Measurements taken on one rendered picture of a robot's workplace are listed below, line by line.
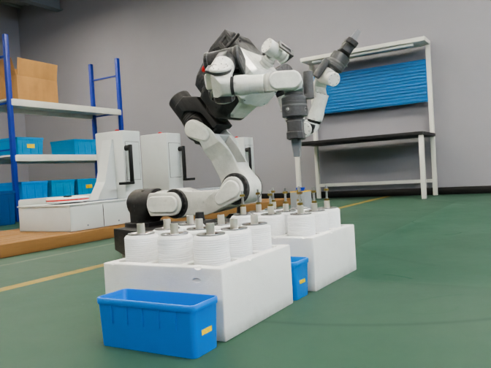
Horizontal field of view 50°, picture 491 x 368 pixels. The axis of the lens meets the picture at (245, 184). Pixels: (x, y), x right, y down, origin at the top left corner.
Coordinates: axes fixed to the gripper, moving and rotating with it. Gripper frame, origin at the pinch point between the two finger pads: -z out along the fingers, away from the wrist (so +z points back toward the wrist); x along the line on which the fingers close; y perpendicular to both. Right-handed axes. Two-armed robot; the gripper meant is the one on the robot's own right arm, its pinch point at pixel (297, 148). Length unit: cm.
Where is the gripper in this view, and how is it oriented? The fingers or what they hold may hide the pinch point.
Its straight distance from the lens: 183.4
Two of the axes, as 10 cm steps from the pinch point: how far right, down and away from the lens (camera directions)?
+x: 2.2, -0.3, 9.8
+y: -9.7, 0.5, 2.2
